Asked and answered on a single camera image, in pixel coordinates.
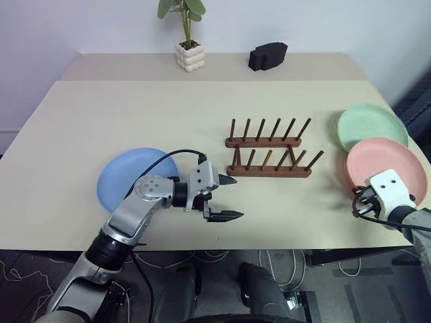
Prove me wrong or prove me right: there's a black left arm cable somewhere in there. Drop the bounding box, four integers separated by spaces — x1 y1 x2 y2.
123 149 207 323

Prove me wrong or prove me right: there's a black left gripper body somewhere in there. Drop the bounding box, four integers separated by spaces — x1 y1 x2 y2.
193 172 223 219

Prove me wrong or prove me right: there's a green plate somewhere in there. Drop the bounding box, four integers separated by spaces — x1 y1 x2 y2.
336 103 410 154

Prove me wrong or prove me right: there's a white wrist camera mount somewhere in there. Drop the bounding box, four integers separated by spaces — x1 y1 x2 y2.
365 170 418 223
183 160 220 213

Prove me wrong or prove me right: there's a pink plate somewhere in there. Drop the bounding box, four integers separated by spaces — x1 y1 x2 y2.
345 137 428 206

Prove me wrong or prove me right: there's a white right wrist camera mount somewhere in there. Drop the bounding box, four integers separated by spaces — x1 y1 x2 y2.
365 170 418 223

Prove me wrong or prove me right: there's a white bubble plant pot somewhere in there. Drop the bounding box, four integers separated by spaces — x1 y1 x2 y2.
174 40 206 73

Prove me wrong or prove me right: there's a blue plate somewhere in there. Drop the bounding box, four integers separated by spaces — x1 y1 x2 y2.
96 147 179 213

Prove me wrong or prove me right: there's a green leafy plant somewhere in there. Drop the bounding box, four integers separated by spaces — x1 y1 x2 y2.
157 0 206 48

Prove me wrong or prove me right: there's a dark rounded robot leg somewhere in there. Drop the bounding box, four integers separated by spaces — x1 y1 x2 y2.
238 262 290 319
154 265 199 323

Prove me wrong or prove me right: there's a wooden dish rack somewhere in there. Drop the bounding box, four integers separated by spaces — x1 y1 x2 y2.
224 117 325 179

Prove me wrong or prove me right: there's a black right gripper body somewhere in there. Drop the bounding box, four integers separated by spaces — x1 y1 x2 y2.
355 188 383 216

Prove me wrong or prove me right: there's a white floor cable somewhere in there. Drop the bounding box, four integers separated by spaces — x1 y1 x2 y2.
259 248 308 292
337 258 362 277

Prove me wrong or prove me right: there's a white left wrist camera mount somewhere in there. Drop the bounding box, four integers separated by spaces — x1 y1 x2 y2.
183 160 220 213

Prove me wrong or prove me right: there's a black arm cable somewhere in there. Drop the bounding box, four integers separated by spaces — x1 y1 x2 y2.
352 196 431 233
123 149 207 323

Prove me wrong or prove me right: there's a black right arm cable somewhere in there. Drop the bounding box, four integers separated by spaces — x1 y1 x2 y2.
352 196 431 233

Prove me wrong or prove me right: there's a black foam block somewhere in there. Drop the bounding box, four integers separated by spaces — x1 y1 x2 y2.
248 42 288 72

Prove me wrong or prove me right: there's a dark office chair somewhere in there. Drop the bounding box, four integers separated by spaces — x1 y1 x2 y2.
393 63 431 142

